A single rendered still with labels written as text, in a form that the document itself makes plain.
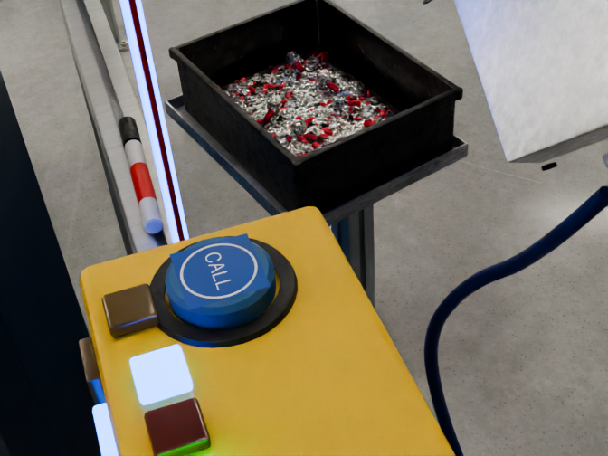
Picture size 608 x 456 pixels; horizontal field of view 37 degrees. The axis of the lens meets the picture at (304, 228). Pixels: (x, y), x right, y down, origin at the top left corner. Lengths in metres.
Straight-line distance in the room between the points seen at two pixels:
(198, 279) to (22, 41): 2.47
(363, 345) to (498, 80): 0.35
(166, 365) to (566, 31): 0.40
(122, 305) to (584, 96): 0.37
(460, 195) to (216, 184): 0.55
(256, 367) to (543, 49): 0.37
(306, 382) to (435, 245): 1.61
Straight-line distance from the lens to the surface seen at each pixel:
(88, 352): 0.35
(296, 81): 0.88
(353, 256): 0.86
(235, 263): 0.33
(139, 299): 0.34
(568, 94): 0.62
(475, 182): 2.07
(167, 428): 0.30
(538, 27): 0.63
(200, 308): 0.32
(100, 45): 0.93
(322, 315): 0.33
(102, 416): 0.33
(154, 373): 0.31
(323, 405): 0.30
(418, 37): 2.56
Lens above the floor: 1.31
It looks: 42 degrees down
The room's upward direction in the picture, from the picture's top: 5 degrees counter-clockwise
